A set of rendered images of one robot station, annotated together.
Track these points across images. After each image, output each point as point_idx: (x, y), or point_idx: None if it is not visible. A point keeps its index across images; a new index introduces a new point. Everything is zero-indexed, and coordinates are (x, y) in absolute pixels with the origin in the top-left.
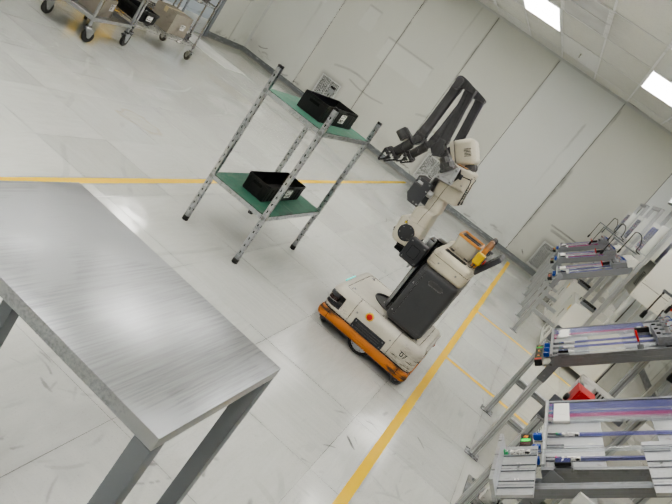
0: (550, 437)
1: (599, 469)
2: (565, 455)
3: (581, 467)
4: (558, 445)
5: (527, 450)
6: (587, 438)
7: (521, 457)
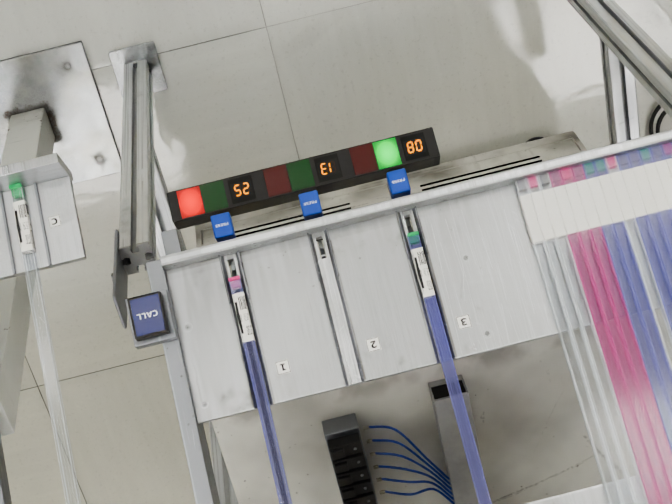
0: (397, 221)
1: (175, 406)
2: (274, 295)
3: (177, 360)
4: (333, 260)
5: (21, 245)
6: (412, 325)
7: (0, 238)
